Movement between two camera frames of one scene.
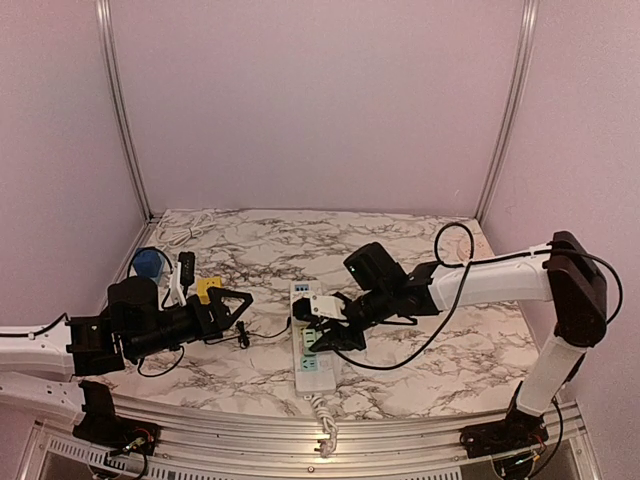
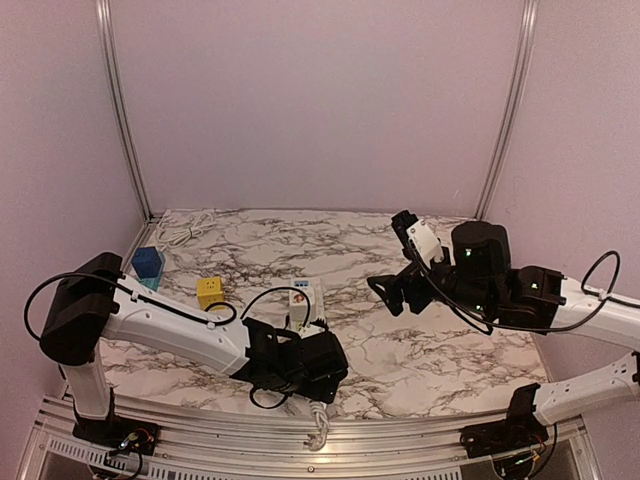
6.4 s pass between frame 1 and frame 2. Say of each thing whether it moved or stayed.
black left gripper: moved
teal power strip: stayed
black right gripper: moved
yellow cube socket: stayed
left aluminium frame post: stayed
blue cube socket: stayed
